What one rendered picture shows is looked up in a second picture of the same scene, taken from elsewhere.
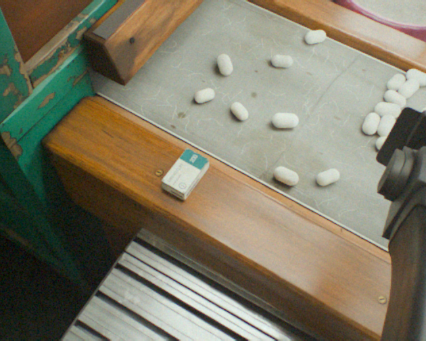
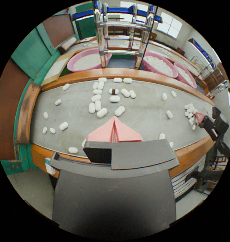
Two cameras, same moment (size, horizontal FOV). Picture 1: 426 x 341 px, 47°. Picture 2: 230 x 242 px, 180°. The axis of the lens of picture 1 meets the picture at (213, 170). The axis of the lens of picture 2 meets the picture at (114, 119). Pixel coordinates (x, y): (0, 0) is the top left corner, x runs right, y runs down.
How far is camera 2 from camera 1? 0.53 m
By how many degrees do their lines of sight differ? 20
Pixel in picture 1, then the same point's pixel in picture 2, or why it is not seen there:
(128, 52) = (23, 137)
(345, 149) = (88, 124)
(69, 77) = (23, 149)
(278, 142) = (66, 135)
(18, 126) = (26, 167)
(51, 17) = (9, 145)
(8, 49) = (9, 163)
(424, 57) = (101, 72)
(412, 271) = not seen: outside the picture
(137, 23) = (20, 128)
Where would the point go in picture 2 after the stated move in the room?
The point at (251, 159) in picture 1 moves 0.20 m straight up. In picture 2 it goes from (62, 146) to (11, 149)
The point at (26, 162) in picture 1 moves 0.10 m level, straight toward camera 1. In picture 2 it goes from (35, 167) to (45, 179)
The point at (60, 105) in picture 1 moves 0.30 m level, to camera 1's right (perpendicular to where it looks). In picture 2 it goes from (28, 154) to (57, 132)
